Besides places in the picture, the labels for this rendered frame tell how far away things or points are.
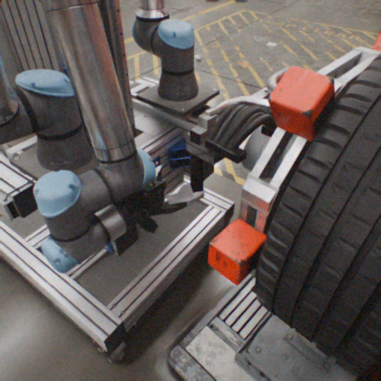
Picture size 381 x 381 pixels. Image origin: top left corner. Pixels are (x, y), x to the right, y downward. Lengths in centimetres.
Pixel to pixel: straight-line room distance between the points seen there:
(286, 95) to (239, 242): 27
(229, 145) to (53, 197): 34
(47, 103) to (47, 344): 104
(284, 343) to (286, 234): 77
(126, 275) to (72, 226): 82
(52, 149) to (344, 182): 69
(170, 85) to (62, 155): 47
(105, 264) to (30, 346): 43
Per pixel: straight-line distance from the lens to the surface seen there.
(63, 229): 62
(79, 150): 93
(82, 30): 56
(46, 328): 163
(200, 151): 77
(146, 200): 72
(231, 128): 68
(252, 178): 61
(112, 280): 142
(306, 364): 127
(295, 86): 55
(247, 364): 130
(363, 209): 52
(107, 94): 58
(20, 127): 85
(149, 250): 148
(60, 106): 87
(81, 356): 154
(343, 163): 53
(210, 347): 140
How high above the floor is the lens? 137
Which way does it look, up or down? 42 degrees down
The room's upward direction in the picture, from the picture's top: straight up
